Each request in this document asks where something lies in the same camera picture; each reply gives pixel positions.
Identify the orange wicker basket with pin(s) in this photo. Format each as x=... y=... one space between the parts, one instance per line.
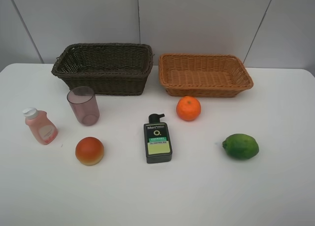
x=199 y=75

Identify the orange tangerine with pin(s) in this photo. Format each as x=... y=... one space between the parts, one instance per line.
x=188 y=108

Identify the round orange bread bun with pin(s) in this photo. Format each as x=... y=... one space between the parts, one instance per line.
x=89 y=151

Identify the pink bottle white cap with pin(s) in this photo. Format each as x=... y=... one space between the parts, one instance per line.
x=41 y=127

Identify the translucent purple plastic cup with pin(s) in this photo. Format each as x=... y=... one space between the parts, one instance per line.
x=83 y=102

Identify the black pump bottle green label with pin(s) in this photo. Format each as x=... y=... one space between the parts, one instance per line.
x=157 y=141

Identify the green lime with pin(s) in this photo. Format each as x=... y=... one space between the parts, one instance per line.
x=240 y=146

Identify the dark brown wicker basket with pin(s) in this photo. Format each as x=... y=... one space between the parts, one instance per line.
x=112 y=69

